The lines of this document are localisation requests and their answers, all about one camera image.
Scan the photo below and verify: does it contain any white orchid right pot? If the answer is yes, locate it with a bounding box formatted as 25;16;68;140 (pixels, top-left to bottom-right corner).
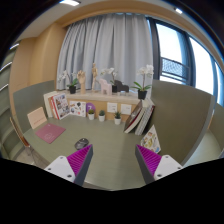
132;65;154;100

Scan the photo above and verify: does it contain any small potted plant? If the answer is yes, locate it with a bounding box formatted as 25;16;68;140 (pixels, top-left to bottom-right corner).
88;109;95;120
114;111;121;125
98;110;105;122

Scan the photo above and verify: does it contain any illustrated booklet on desk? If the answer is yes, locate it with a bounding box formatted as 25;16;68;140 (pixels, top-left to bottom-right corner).
140;126;161;153

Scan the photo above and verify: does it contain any white orchid middle pot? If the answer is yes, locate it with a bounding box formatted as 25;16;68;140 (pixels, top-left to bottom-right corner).
100;68;117;93

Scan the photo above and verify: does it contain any wooden hand model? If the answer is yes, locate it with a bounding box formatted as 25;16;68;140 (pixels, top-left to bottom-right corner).
77;70;86;94

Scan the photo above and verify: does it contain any small potted plant right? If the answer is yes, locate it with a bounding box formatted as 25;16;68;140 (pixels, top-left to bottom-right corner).
114;111;121;125

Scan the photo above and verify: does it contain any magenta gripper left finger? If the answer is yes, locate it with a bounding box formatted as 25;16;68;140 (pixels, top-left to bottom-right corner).
44;143;94;187

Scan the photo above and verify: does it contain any small potted plant left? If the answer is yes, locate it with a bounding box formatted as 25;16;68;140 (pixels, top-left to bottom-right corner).
88;109;95;120

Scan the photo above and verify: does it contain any beige leaning card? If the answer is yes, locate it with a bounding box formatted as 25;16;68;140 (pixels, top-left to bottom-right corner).
27;107;47;129

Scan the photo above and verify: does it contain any white orchid left pot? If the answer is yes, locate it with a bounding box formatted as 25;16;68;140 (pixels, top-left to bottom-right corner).
58;70;78;94

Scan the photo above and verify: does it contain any white book behind magazine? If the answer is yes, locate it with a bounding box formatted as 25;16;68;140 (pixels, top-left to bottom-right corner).
43;91;57;118

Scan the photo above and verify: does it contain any purple round card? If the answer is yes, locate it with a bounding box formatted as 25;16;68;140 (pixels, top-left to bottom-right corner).
86;102;96;113

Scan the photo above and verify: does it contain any white illustrated card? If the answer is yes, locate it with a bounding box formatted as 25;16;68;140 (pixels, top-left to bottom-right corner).
70;101;86;117

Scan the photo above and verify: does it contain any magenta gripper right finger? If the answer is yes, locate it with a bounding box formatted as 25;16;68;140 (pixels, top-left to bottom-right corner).
134;144;184;185

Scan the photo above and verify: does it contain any white orchid pot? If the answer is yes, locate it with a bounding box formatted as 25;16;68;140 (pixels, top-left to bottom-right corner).
132;65;154;100
100;68;117;93
58;70;78;94

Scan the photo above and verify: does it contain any grey desk partition right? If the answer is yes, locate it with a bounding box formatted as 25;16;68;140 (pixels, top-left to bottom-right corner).
148;80;216;165

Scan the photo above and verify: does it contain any pink arch sculpture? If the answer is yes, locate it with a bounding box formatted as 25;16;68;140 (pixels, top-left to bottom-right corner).
99;79;112;95

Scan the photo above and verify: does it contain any colourful magazine leaning left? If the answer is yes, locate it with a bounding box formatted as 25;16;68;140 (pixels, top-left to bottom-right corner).
52;93;70;120

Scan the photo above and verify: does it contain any grey desk partition left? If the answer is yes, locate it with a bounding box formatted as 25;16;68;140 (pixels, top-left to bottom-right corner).
13;80;55;133

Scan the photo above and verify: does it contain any grey curtain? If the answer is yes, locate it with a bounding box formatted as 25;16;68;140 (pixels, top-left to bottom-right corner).
57;13;153;89

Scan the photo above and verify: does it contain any small potted plant middle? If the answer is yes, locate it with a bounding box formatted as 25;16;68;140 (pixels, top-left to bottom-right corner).
98;110;105;122

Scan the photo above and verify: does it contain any white wall socket plate left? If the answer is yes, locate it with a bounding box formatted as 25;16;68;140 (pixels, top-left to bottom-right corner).
107;102;117;113

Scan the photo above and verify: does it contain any white leaning book stack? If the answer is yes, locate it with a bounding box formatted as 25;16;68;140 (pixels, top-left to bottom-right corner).
135;99;155;135

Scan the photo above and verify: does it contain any dark red leaning book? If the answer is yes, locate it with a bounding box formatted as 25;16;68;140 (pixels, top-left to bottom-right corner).
124;100;142;132

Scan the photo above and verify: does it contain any wooden mannequin figure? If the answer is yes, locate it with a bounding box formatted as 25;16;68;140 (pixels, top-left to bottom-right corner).
92;63;98;91

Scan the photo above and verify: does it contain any dark grey computer mouse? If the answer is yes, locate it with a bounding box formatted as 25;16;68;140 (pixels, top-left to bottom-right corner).
75;138;89;150

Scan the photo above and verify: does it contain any dark arch sculpture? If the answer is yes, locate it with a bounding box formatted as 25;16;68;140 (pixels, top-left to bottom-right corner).
115;80;129;93

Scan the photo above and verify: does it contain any white wall socket plate right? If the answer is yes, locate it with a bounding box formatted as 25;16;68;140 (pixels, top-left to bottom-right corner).
121;104;132;115

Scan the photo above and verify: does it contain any pink notebook on desk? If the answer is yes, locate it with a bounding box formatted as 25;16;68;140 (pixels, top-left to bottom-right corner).
35;123;65;144

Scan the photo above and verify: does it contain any wooden shelf unit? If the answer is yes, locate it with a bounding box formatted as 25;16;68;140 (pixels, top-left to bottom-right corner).
66;90;139;121

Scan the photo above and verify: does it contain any white wall socket plate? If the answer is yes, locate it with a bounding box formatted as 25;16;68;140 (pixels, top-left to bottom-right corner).
107;102;117;113
121;104;132;115

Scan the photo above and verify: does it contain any grey desk partition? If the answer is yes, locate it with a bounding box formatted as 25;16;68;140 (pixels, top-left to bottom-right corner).
13;80;55;133
148;80;216;165

